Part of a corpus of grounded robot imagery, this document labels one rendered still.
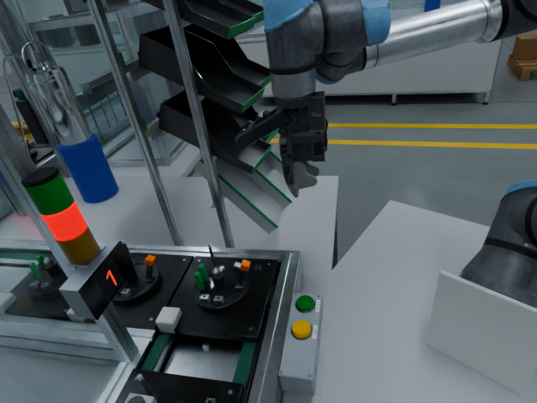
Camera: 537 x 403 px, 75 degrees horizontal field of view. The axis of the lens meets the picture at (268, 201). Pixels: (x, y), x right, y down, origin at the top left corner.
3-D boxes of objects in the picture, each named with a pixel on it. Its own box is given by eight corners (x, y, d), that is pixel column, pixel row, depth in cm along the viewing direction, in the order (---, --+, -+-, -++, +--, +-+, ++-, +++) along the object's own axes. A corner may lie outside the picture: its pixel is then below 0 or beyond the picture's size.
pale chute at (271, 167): (291, 183, 122) (299, 176, 119) (277, 205, 113) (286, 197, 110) (230, 128, 119) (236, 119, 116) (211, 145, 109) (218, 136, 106)
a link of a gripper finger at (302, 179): (318, 205, 69) (316, 164, 64) (288, 205, 71) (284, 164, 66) (319, 196, 72) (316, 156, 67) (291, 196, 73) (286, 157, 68)
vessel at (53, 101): (100, 132, 150) (60, 35, 129) (79, 146, 138) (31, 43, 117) (73, 133, 153) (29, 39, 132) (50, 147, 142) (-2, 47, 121)
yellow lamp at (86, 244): (105, 245, 60) (94, 222, 58) (88, 265, 56) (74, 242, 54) (81, 244, 62) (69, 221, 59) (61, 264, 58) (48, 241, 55)
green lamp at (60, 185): (81, 197, 55) (67, 169, 52) (59, 216, 51) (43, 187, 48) (54, 197, 56) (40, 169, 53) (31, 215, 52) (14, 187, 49)
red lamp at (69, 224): (93, 221, 58) (81, 197, 55) (74, 241, 54) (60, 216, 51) (68, 221, 59) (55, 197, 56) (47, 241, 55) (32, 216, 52)
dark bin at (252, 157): (270, 151, 100) (277, 129, 95) (252, 174, 90) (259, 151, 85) (184, 110, 103) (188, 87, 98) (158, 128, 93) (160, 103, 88)
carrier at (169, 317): (278, 265, 95) (272, 229, 88) (258, 343, 76) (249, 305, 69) (196, 260, 101) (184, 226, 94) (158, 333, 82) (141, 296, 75)
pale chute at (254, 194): (284, 208, 110) (292, 201, 107) (268, 234, 101) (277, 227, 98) (216, 148, 107) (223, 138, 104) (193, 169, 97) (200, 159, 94)
